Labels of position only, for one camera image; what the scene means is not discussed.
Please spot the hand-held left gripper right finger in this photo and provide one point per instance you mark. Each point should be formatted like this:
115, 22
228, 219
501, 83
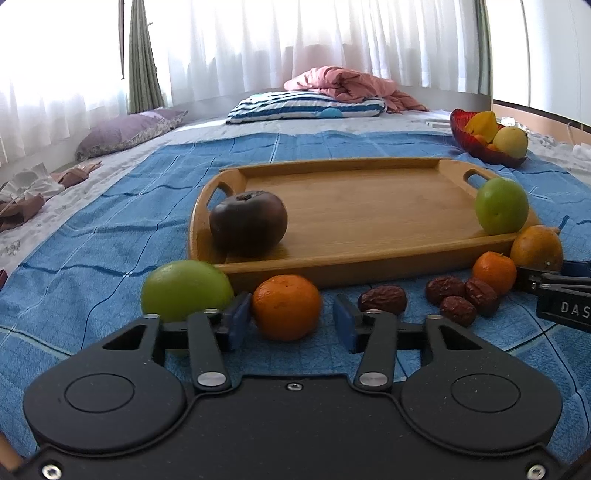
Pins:
344, 323

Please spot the wooden tray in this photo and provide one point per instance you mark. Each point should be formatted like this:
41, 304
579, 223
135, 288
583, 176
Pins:
369, 212

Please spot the yellow star fruit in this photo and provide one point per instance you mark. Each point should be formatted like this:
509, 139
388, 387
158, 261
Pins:
481, 122

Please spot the red glass bowl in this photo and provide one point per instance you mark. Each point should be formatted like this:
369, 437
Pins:
466, 138

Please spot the small white box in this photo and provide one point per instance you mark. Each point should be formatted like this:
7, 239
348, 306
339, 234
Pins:
438, 123

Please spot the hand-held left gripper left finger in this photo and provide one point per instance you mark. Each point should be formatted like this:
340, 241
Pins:
238, 321

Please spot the small orange tangerine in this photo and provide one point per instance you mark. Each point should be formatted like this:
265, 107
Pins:
494, 273

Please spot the blue plaid blanket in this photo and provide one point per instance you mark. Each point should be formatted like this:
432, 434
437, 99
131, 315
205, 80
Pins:
115, 221

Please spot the wooden bed frame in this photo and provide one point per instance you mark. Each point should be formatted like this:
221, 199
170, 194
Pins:
545, 120

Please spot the large orange tangerine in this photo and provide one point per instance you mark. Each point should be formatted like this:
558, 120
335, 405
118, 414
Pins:
286, 307

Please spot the small orange fruit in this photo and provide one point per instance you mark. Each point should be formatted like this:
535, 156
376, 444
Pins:
482, 140

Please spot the orange yellow fruit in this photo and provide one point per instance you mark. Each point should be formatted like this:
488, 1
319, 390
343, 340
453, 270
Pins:
535, 247

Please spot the white crumpled cloth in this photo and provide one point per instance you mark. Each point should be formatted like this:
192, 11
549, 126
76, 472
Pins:
561, 147

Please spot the red date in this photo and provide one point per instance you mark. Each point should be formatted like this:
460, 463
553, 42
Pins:
458, 310
382, 300
482, 295
444, 289

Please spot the pink duvet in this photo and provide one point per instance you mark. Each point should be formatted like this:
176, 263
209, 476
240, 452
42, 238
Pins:
351, 83

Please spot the green curtain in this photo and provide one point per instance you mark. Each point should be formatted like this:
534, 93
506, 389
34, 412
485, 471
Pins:
144, 60
485, 46

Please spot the grey bed sheet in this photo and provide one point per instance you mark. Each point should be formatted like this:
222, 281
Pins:
198, 129

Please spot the green apple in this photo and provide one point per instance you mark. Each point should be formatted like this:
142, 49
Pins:
184, 288
502, 205

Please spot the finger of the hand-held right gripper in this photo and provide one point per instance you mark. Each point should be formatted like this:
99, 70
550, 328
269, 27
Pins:
577, 268

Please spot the blue white striped pillow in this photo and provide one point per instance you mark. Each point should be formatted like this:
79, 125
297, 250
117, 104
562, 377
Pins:
304, 106

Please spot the white sheer curtain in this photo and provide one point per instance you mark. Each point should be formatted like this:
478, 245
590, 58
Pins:
277, 37

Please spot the yellow apple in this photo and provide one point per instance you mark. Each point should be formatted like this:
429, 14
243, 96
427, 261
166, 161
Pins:
510, 142

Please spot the purple floral pillow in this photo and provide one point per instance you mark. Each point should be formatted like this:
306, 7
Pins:
129, 131

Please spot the dark brown persimmon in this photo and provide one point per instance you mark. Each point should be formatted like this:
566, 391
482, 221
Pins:
249, 224

